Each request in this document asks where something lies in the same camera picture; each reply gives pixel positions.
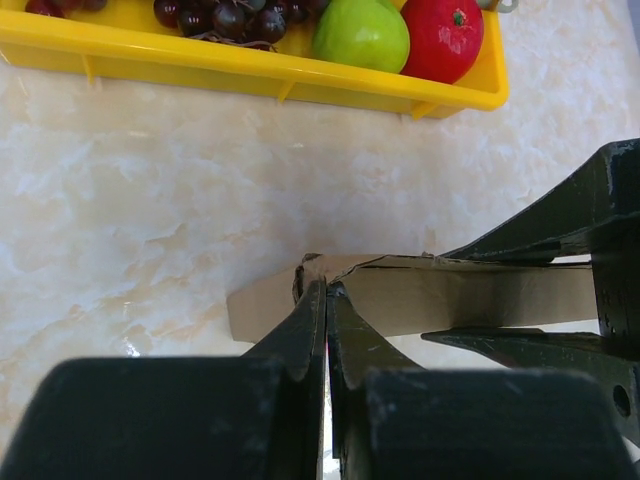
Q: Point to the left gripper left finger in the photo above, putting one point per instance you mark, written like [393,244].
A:
[255,416]

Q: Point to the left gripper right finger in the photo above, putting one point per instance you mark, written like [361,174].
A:
[393,419]

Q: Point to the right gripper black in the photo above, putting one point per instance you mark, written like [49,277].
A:
[593,211]

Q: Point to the brown cardboard box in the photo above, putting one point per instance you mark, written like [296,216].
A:
[403,295]

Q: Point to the red tomato fruit front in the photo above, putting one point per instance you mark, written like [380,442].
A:
[445,38]

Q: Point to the light green apple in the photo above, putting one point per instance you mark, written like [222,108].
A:
[364,34]

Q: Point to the purple grape bunch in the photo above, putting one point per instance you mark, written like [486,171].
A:
[250,24]

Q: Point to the yellow plastic tray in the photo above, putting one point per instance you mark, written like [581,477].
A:
[124,41]

